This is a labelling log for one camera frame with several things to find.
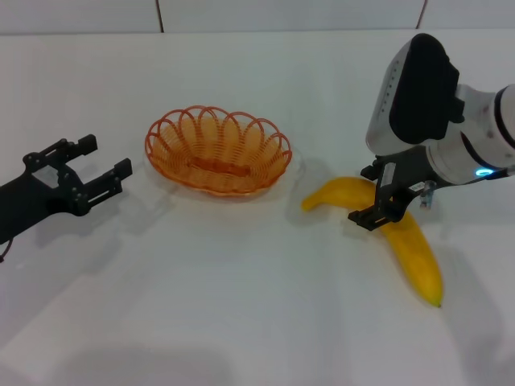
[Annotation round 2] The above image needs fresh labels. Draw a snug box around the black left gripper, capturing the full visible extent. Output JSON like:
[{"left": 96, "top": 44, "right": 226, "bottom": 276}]
[{"left": 0, "top": 133, "right": 134, "bottom": 244}]

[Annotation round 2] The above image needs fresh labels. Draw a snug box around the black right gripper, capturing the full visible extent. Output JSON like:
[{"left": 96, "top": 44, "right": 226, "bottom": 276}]
[{"left": 347, "top": 146, "right": 440, "bottom": 232}]

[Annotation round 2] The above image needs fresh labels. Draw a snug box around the yellow banana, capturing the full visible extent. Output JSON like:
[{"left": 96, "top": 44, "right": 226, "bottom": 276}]
[{"left": 301, "top": 176, "right": 444, "bottom": 309}]

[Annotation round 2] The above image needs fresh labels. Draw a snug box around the orange woven plastic basket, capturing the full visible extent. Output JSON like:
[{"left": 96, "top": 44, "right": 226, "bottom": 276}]
[{"left": 144, "top": 105, "right": 294, "bottom": 199}]

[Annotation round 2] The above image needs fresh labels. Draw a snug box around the right arm cable plug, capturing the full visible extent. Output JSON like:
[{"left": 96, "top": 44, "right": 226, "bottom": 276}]
[{"left": 418, "top": 180, "right": 438, "bottom": 211}]

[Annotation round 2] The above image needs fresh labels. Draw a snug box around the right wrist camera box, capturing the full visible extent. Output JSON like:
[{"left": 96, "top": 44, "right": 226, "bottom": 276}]
[{"left": 365, "top": 33, "right": 461, "bottom": 156}]

